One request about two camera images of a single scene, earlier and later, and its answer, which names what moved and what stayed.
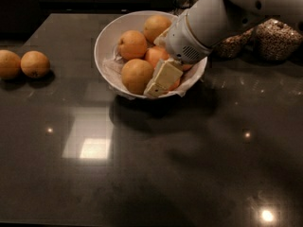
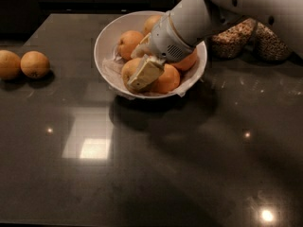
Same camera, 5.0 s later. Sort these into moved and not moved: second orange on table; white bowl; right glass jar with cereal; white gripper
Moved: white gripper
Not moved: second orange on table; right glass jar with cereal; white bowl
